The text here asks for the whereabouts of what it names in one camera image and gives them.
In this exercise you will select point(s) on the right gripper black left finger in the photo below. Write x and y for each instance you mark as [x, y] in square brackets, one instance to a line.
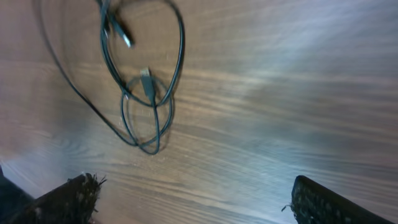
[71, 203]

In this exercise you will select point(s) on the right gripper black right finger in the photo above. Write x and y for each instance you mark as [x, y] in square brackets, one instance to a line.
[313, 203]

